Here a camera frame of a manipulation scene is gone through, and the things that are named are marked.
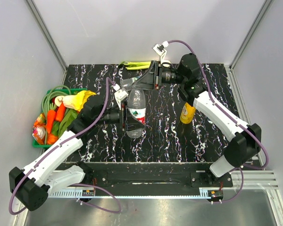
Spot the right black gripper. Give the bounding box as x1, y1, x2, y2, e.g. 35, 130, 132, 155
132, 61, 185, 91

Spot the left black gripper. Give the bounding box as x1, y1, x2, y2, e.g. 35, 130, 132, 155
95, 100, 146, 132

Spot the red cap water bottle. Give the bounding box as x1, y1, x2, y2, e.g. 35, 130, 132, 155
126, 89, 146, 139

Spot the yellow juice bottle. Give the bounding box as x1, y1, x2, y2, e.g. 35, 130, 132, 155
180, 103, 196, 124

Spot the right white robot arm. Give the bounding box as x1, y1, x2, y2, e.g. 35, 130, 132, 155
133, 53, 261, 186

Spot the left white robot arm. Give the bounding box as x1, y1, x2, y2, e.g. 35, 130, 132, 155
8, 96, 146, 215

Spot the clear bottle lying down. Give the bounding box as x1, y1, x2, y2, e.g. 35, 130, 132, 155
120, 76, 140, 91

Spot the green leek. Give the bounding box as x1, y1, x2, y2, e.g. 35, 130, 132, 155
118, 61, 151, 71

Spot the yellow toy cabbage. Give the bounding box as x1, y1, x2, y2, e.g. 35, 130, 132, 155
62, 90, 96, 111

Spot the orange toy carrot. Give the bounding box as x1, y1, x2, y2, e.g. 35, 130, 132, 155
55, 103, 66, 122
46, 110, 56, 134

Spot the green toy leafy vegetable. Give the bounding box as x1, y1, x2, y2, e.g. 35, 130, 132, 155
51, 109, 78, 138

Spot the colourful snack packet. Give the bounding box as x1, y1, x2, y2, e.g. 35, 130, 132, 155
32, 113, 46, 145

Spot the green plastic basket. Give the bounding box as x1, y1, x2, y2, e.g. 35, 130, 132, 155
33, 86, 95, 149

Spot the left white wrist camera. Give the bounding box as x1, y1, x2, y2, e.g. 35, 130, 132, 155
113, 84, 129, 109

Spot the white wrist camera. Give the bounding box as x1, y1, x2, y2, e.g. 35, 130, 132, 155
152, 41, 171, 64
113, 84, 129, 109

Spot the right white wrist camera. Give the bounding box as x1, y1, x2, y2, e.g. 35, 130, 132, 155
152, 41, 171, 64

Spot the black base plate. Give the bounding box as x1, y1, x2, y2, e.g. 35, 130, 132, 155
79, 162, 233, 198

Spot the green coiled hose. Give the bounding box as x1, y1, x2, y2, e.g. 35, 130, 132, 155
41, 85, 73, 144

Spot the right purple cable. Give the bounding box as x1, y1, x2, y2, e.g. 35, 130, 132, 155
168, 40, 269, 204

